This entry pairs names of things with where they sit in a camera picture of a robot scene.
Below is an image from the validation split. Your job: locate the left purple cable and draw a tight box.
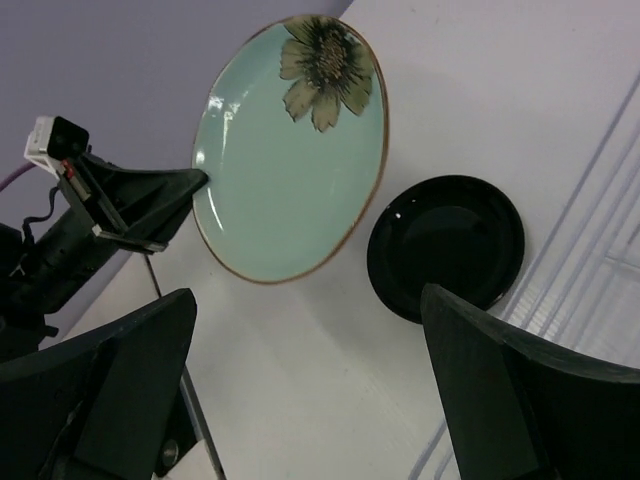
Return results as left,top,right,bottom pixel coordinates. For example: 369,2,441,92
0,162,36,194

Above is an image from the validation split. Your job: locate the black round plate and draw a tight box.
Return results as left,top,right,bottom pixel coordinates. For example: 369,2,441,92
366,175,526,323

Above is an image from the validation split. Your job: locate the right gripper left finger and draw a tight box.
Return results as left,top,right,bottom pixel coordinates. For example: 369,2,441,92
1,288,197,479

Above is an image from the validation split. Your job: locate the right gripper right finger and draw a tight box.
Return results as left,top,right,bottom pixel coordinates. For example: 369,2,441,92
421,284,639,479

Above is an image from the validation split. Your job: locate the light green flower plate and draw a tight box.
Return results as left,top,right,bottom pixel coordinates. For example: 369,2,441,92
192,14,390,284

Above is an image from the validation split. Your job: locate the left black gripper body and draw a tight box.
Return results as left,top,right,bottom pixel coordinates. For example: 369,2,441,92
1,209,121,350

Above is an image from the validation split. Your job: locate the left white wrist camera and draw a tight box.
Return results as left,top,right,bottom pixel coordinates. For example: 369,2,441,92
24,116,90,177

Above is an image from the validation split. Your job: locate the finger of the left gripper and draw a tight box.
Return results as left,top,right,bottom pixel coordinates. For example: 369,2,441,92
79,154,208,253

